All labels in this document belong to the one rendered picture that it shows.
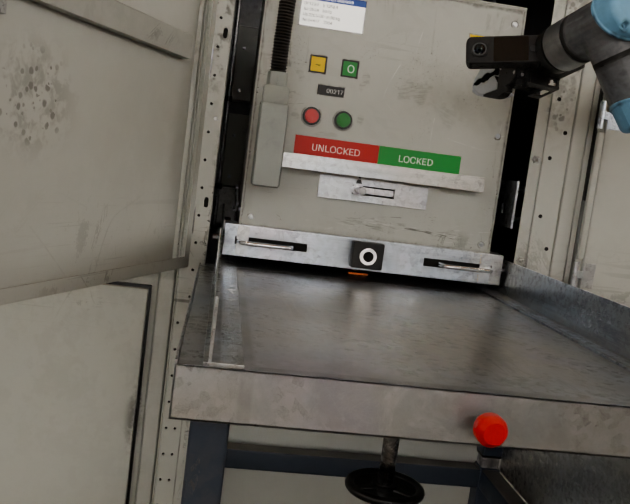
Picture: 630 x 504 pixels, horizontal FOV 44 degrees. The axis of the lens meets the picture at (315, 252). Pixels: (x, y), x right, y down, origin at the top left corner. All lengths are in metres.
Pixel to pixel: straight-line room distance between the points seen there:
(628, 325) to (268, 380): 0.55
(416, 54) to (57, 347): 0.84
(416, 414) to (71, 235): 0.57
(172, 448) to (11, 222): 0.65
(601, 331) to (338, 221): 0.54
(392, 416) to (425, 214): 0.77
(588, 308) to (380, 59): 0.60
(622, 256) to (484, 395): 0.82
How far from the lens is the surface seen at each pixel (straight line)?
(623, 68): 1.18
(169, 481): 1.55
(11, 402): 1.52
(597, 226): 1.57
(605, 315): 1.19
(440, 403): 0.81
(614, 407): 0.88
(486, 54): 1.28
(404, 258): 1.50
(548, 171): 1.54
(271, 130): 1.36
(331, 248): 1.48
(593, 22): 1.18
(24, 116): 1.03
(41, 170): 1.07
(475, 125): 1.54
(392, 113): 1.50
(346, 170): 1.44
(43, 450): 1.54
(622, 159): 1.58
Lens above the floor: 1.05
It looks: 6 degrees down
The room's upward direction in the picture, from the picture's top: 7 degrees clockwise
